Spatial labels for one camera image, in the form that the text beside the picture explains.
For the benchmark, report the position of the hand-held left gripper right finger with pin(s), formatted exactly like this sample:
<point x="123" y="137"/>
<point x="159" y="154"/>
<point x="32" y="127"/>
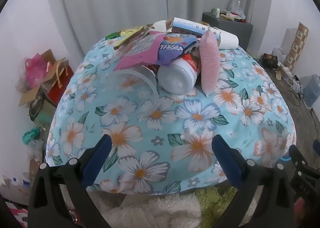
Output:
<point x="226" y="160"/>

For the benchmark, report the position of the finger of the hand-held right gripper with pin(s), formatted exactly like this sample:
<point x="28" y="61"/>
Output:
<point x="302" y="165"/>
<point x="317" y="146"/>

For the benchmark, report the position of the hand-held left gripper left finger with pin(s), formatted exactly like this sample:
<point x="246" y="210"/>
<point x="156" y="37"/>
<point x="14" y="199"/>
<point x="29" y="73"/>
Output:
<point x="98" y="158"/>

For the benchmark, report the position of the white bottle with red cap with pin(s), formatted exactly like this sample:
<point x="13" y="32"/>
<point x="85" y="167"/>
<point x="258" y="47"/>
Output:
<point x="177" y="78"/>

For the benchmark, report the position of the green fluffy rug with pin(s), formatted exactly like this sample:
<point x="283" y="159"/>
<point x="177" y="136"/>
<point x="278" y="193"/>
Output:
<point x="212" y="200"/>

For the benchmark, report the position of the blue water jug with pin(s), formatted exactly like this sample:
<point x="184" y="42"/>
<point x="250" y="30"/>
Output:
<point x="311" y="90"/>

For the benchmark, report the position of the blue floral tablecloth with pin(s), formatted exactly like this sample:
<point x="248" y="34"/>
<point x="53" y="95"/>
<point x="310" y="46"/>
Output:
<point x="160" y="123"/>

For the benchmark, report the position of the teal plastic bag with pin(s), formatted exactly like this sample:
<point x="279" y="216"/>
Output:
<point x="30" y="136"/>

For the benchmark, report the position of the white fluffy rug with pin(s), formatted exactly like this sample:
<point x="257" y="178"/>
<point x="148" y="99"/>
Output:
<point x="155" y="213"/>

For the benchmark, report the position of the red gift bag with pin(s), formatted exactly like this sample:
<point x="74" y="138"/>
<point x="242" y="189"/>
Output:
<point x="61" y="85"/>

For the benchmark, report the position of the clear plastic cup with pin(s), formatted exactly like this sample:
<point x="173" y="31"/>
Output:
<point x="137" y="85"/>

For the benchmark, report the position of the brown cardboard box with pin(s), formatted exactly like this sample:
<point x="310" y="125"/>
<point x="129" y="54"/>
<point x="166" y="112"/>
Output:
<point x="30" y="98"/>

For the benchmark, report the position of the pink foam bag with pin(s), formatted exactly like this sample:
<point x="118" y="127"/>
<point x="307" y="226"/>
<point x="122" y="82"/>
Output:
<point x="209" y="63"/>

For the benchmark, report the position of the brown paper bag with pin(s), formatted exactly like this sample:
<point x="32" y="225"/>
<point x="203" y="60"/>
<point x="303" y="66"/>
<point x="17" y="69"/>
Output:
<point x="53" y="68"/>

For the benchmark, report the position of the tall patterned box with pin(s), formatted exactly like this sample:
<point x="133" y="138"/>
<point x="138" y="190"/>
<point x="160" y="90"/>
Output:
<point x="297" y="45"/>

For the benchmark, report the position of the pink mesh wrap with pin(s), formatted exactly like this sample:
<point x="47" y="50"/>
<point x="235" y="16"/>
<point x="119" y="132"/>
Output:
<point x="36" y="69"/>

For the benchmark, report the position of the white box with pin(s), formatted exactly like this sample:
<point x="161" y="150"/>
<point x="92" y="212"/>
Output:
<point x="290" y="40"/>

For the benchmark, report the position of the pink packet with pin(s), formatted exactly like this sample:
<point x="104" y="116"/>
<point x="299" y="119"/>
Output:
<point x="140" y="53"/>

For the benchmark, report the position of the green candy wrapper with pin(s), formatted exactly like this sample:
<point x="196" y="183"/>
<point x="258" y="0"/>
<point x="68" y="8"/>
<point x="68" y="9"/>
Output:
<point x="112" y="36"/>

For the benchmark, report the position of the purple snack bag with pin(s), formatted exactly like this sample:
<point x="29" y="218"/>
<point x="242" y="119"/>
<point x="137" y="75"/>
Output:
<point x="172" y="48"/>

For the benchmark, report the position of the yellow snack packet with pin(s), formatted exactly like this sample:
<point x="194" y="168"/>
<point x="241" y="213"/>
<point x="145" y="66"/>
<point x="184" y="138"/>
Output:
<point x="131" y="33"/>

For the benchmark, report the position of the grey cabinet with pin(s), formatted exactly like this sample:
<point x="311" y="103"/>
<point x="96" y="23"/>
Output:
<point x="241" y="29"/>

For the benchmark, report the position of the white printed carton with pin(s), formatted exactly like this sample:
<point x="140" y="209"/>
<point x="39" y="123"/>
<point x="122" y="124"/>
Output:
<point x="192" y="26"/>

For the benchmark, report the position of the small white bottle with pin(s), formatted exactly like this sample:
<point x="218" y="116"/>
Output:
<point x="218" y="12"/>

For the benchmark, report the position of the clear plastic bag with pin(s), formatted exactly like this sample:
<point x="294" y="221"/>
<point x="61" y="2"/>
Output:
<point x="237" y="9"/>

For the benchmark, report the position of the grey curtain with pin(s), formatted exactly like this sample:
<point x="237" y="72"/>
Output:
<point x="112" y="5"/>

